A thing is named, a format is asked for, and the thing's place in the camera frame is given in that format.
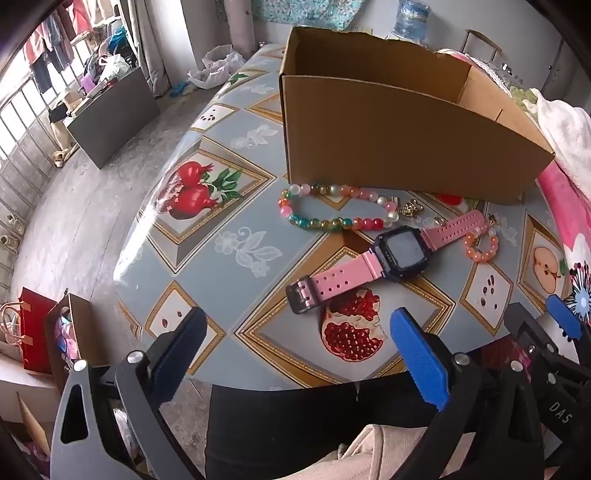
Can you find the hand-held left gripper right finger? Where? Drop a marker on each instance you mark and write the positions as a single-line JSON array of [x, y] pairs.
[[418, 355]]

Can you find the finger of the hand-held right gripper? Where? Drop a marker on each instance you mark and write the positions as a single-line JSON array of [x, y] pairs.
[[565, 318], [531, 339]]

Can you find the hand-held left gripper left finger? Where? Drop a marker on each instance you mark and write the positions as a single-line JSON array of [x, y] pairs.
[[180, 360]]

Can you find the gold looped pendant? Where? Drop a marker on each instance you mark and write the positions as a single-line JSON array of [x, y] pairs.
[[410, 208]]

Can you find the brown cardboard box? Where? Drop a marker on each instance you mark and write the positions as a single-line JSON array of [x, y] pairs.
[[397, 138]]

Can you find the open brown carton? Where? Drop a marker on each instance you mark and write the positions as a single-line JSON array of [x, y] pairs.
[[83, 332]]

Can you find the person's black pants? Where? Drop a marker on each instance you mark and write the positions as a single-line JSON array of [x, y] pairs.
[[277, 415]]

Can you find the person's beige garment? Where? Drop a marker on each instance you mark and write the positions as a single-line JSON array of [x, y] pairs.
[[369, 457]]

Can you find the red gift bag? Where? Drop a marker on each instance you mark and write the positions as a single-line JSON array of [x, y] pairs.
[[34, 332]]

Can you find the white fluffy towel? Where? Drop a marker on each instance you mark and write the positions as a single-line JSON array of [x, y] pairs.
[[563, 129]]

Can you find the grey cabinet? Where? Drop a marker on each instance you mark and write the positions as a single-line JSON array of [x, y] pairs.
[[120, 120]]

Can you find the grey door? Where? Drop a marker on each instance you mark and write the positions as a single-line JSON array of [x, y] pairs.
[[561, 64]]

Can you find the blue cloth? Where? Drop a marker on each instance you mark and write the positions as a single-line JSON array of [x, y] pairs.
[[179, 88]]

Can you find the white plastic bag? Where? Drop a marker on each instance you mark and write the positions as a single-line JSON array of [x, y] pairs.
[[214, 69]]

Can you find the brown chair back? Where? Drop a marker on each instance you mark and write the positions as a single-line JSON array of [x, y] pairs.
[[482, 37]]

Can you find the pile of clothes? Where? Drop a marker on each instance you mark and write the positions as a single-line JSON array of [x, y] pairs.
[[111, 60]]

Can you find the blue water bottle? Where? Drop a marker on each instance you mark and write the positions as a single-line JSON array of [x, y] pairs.
[[411, 21]]

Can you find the hanging clothes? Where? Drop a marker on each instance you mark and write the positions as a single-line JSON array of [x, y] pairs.
[[51, 46]]

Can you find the white roll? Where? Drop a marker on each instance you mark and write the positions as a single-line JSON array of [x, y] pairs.
[[244, 23]]

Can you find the teal floral cloth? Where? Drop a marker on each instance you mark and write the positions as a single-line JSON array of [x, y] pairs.
[[332, 11]]

